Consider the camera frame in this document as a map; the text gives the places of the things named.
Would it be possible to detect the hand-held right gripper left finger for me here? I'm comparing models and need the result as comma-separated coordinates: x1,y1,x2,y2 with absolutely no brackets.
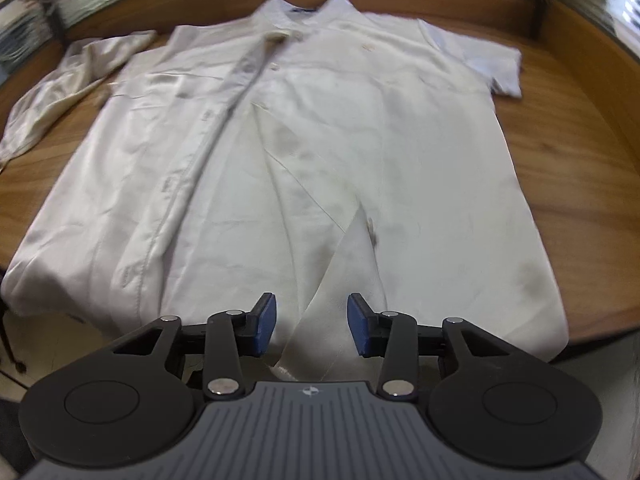
107,291,278,402

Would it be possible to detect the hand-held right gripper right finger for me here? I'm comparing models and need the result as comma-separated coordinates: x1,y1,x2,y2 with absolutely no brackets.
346,292,516,402

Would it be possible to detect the white short-sleeved shirt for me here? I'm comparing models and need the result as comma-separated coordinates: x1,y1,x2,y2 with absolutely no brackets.
0,0,571,383

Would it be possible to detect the cream satin garment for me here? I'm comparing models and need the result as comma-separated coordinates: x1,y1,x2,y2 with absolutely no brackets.
0,30,158,171

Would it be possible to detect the short striped glass side partition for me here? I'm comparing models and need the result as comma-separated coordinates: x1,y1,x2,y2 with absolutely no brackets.
550,0,640,76

